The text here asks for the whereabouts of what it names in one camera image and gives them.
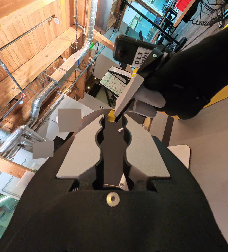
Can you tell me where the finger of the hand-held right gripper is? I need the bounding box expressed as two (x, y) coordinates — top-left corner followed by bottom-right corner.
(114, 73), (145, 124)
(124, 87), (167, 118)

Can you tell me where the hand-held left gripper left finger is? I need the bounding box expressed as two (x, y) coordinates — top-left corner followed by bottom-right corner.
(56, 115), (106, 182)

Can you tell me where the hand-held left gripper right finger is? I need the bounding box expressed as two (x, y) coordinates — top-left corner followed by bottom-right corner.
(122, 113), (171, 186)

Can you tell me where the small yellow part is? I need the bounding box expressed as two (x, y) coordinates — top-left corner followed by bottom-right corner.
(107, 110), (118, 123)

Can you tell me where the yellow plastic bin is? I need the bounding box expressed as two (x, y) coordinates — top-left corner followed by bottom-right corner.
(166, 18), (228, 120)

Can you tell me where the person's right hand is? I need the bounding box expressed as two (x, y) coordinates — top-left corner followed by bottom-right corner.
(144, 33), (215, 120)

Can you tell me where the whiteboard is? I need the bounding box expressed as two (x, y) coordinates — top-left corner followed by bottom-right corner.
(108, 67), (132, 78)
(100, 72), (127, 97)

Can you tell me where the white stand base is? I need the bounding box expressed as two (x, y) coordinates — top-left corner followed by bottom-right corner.
(167, 145), (191, 170)

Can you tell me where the dark divider panel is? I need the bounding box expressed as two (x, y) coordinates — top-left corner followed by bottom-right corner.
(81, 109), (127, 190)

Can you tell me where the red plastic bin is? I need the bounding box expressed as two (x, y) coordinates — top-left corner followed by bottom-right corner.
(174, 0), (196, 9)

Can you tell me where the spiral metal duct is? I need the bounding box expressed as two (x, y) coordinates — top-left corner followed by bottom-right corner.
(26, 0), (99, 128)

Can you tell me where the coiled black cable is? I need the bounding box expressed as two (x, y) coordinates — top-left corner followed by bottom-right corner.
(191, 18), (213, 26)

